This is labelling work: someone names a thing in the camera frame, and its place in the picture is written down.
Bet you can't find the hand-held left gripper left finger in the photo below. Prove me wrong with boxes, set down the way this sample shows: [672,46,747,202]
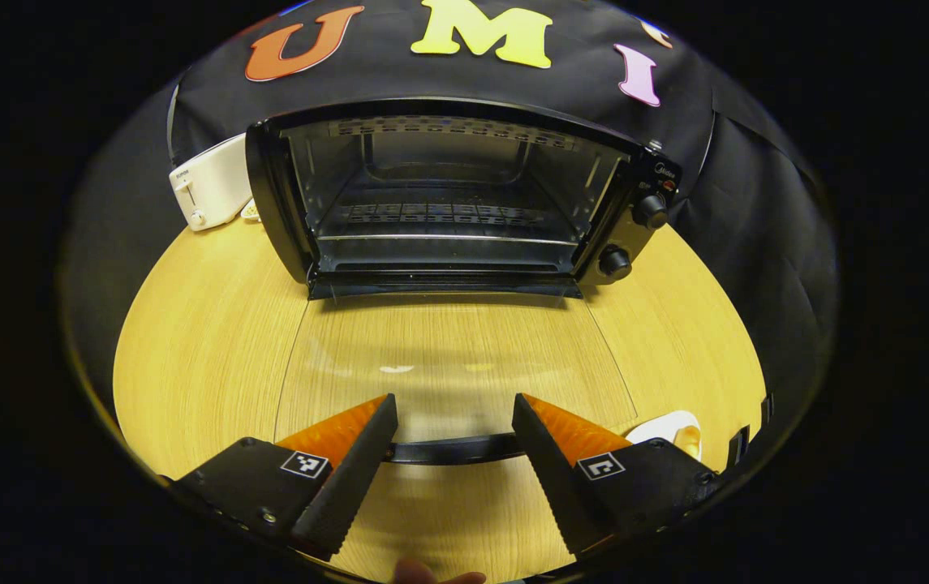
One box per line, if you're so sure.
[164,393,400,562]

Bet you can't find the black electric oven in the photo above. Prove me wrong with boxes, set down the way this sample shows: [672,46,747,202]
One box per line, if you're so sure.
[245,97,684,466]

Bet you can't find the white toaster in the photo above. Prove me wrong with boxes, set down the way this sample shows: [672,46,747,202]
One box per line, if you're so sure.
[169,133,255,233]

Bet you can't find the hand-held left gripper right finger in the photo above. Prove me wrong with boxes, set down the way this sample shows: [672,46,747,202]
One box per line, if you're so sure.
[511,393,723,556]

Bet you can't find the white plate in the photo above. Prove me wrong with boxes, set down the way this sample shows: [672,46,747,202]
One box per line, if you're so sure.
[625,410,703,465]

